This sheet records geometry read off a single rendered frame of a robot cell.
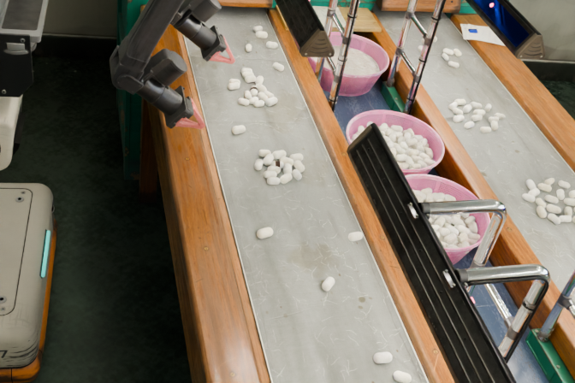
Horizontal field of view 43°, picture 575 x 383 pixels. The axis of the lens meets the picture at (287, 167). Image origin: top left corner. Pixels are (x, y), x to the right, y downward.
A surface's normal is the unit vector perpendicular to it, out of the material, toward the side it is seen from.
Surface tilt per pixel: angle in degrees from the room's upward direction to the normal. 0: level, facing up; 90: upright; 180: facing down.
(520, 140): 0
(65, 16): 90
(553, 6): 90
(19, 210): 0
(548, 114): 0
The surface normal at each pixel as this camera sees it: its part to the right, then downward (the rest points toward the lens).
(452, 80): 0.15, -0.77
